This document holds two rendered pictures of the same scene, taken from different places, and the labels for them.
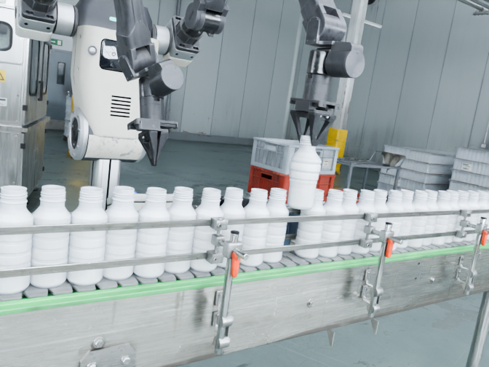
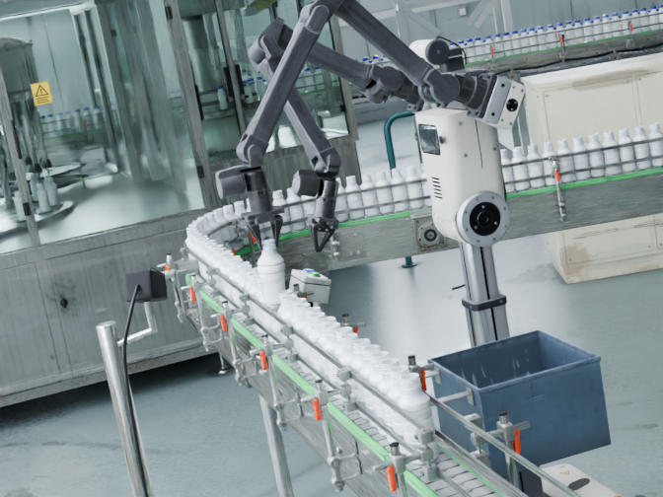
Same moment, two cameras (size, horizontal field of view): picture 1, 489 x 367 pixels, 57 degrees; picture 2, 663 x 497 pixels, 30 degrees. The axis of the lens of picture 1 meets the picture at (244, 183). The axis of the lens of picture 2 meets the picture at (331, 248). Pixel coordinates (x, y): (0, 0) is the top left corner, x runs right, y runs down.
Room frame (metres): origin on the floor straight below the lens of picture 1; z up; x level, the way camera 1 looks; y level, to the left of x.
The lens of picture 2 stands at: (2.25, -2.98, 1.87)
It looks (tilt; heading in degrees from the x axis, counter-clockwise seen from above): 11 degrees down; 110
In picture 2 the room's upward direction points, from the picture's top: 10 degrees counter-clockwise
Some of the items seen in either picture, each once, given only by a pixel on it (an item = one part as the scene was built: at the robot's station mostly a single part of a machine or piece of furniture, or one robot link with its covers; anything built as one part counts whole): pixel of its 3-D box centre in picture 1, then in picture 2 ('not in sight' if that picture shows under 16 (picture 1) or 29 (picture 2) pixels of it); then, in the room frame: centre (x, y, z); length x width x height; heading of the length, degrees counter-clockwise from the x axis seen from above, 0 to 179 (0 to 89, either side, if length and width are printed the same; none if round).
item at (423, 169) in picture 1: (422, 178); not in sight; (8.16, -3.19, 0.50); 1.23 x 1.05 x 1.00; 124
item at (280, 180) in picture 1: (291, 183); not in sight; (3.61, -0.38, 0.78); 0.61 x 0.41 x 0.22; 132
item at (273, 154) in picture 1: (295, 156); not in sight; (3.61, -0.37, 1.00); 0.61 x 0.41 x 0.22; 133
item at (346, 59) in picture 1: (338, 48); (239, 171); (0.99, -0.16, 1.48); 0.12 x 0.09 x 0.12; 37
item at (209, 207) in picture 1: (207, 229); (260, 302); (0.88, 0.06, 1.08); 0.06 x 0.06 x 0.17
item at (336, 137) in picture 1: (334, 151); not in sight; (11.07, -2.08, 0.55); 0.40 x 0.40 x 1.10; 36
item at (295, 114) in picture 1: (308, 124); (268, 230); (1.03, -0.13, 1.32); 0.07 x 0.07 x 0.09; 36
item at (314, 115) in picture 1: (313, 124); (262, 231); (1.01, -0.13, 1.32); 0.07 x 0.07 x 0.09; 36
